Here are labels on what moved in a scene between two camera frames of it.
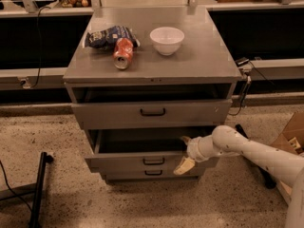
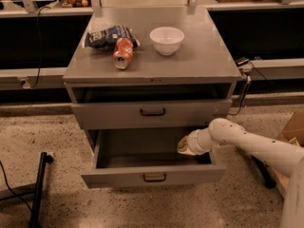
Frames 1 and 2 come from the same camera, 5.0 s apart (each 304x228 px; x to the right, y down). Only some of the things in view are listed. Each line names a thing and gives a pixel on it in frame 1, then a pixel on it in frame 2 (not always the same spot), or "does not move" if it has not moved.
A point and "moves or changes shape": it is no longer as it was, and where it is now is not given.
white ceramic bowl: [166, 40] does not move
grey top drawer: [155, 114] does not move
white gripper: [193, 149] to [194, 142]
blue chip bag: [106, 39] does not move
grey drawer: [142, 147] moves or changes shape
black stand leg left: [37, 200] does not move
